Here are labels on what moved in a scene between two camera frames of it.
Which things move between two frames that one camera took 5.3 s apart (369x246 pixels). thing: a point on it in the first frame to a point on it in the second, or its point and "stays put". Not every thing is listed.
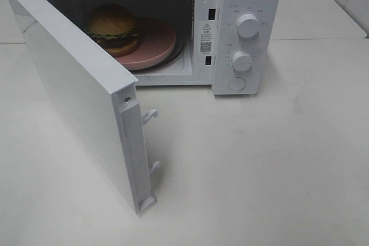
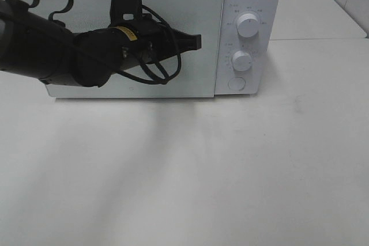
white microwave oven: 95,91 to 195,7
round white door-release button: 236,83 stays put
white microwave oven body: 220,28 stays put
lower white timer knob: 241,61 stays put
